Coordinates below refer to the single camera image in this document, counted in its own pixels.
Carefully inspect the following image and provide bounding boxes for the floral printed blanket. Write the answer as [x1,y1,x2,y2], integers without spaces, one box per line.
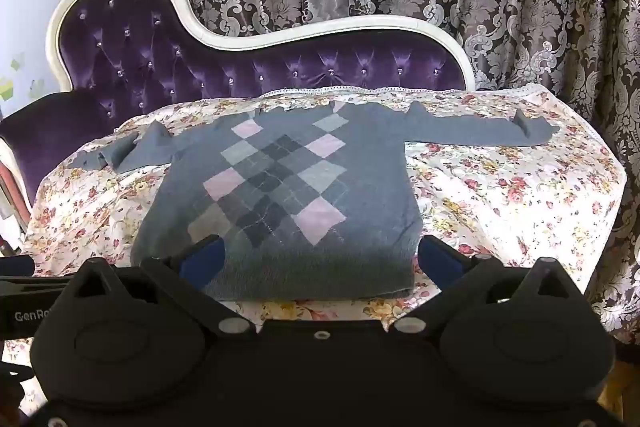
[22,84,628,333]

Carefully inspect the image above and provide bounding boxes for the purple tufted velvet sofa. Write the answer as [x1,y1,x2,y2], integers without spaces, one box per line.
[0,0,473,253]

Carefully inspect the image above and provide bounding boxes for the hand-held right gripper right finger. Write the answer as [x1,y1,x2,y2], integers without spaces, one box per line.
[387,237,584,339]

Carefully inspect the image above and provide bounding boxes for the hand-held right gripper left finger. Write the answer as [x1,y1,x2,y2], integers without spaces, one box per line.
[64,234,257,339]

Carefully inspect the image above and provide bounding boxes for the green wall stickers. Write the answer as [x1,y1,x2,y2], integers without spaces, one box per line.
[0,52,46,104]

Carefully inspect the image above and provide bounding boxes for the grey argyle knit sweater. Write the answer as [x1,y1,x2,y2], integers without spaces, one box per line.
[67,99,556,303]

